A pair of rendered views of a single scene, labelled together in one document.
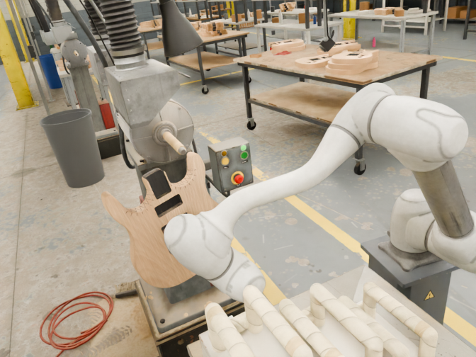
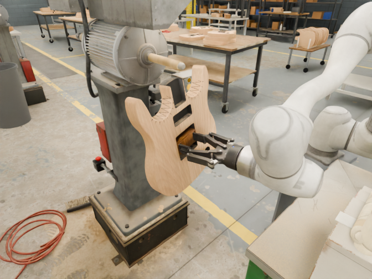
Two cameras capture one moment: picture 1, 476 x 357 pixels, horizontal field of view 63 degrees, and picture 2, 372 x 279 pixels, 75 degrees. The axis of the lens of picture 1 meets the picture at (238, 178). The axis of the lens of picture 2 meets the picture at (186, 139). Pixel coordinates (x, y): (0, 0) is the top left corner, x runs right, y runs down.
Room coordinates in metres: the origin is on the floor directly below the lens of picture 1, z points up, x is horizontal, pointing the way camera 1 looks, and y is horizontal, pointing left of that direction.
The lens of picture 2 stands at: (0.41, 0.45, 1.47)
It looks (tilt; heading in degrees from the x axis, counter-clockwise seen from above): 31 degrees down; 340
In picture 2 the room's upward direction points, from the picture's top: straight up
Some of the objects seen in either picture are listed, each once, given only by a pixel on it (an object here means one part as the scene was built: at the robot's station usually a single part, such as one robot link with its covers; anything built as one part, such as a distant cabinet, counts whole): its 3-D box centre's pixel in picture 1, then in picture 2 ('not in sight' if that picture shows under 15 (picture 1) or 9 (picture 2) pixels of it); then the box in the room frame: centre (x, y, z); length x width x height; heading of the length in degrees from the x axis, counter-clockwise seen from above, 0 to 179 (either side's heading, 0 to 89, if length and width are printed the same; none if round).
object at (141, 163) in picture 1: (155, 146); (120, 76); (1.68, 0.35, 1.11); 0.36 x 0.24 x 0.04; 22
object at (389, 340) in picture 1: (370, 325); not in sight; (0.61, -0.25, 1.04); 0.20 x 0.03 x 0.03; 25
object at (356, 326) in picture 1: (343, 314); not in sight; (0.58, -0.18, 1.12); 0.20 x 0.03 x 0.03; 25
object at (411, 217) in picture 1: (416, 218); (331, 127); (1.22, -0.65, 0.87); 0.18 x 0.16 x 0.22; 29
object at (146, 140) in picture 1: (154, 121); (125, 49); (1.62, 0.32, 1.25); 0.41 x 0.27 x 0.26; 22
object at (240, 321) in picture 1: (234, 326); (367, 222); (0.58, 0.05, 1.12); 0.11 x 0.03 x 0.03; 116
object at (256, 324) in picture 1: (253, 310); not in sight; (0.58, 0.00, 1.15); 0.03 x 0.03 x 0.09
